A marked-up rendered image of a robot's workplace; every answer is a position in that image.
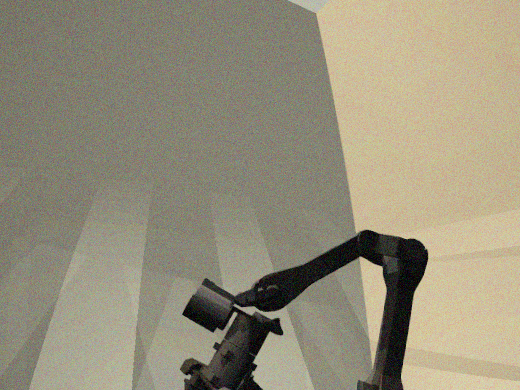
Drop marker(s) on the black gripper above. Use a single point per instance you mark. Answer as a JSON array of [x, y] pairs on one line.
[[225, 371]]

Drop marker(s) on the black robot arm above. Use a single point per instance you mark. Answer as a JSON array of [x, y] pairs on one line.
[[403, 260]]

